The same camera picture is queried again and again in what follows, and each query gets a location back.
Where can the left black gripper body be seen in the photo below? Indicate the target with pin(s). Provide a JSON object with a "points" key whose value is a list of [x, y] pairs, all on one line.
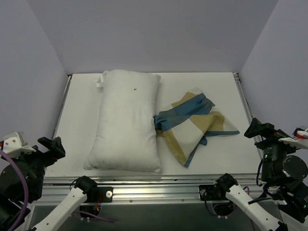
{"points": [[41, 155]]}

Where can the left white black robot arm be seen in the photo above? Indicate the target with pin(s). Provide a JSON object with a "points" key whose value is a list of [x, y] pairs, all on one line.
{"points": [[13, 214]]}

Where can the aluminium side rail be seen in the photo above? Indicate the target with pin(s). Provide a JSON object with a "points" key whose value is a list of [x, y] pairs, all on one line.
{"points": [[247, 110], [54, 131]]}

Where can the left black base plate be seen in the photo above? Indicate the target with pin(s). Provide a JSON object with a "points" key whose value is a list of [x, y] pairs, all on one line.
{"points": [[100, 194]]}

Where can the left aluminium side rail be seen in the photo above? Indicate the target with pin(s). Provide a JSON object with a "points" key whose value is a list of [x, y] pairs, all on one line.
{"points": [[54, 131]]}

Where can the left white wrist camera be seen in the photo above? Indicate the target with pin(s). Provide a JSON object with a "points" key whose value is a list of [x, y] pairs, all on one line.
{"points": [[15, 144]]}

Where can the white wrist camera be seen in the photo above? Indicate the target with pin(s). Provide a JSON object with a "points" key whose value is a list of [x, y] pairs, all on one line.
{"points": [[15, 144], [299, 140]]}

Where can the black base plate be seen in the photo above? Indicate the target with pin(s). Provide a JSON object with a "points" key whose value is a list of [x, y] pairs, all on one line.
{"points": [[100, 194], [213, 192]]}

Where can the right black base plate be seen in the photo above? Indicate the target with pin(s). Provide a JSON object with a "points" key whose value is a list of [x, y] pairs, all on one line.
{"points": [[213, 192]]}

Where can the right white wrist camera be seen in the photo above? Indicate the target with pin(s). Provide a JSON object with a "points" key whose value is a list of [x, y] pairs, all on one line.
{"points": [[299, 140]]}

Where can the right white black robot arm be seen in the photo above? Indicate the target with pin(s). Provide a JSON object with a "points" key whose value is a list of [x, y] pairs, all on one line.
{"points": [[283, 204]]}

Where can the aluminium front rail frame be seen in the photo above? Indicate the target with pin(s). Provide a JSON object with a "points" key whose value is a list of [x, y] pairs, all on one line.
{"points": [[145, 190]]}

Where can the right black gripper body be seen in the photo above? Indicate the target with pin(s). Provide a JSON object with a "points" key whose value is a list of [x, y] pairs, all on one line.
{"points": [[268, 136]]}

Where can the blue beige white pillowcase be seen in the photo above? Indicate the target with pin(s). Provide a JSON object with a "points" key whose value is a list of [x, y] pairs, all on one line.
{"points": [[188, 122]]}

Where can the white pillow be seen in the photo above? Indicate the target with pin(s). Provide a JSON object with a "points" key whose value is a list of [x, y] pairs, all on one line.
{"points": [[126, 138]]}

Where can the right aluminium side rail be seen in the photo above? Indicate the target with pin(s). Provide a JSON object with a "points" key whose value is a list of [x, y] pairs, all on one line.
{"points": [[247, 110]]}

